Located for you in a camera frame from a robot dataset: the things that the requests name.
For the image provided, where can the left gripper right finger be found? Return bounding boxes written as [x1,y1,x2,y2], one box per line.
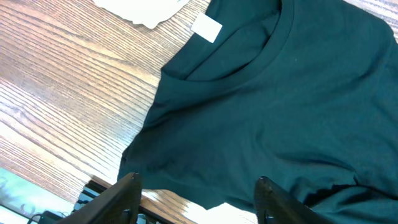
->
[254,176,332,224]

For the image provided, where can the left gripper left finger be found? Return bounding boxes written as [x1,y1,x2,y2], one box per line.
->
[57,173,142,224]

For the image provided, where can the folded white garment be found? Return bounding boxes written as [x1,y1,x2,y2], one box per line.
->
[93,0,189,29]

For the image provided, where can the black t-shirt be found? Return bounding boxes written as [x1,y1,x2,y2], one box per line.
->
[118,0,397,223]

